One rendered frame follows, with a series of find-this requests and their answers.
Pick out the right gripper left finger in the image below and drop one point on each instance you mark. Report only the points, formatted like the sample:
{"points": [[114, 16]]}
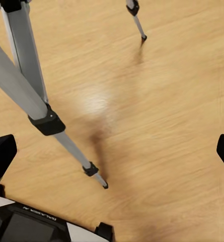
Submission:
{"points": [[8, 150]]}

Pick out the camera tripod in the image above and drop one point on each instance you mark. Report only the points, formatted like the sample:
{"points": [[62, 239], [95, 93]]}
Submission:
{"points": [[23, 81]]}

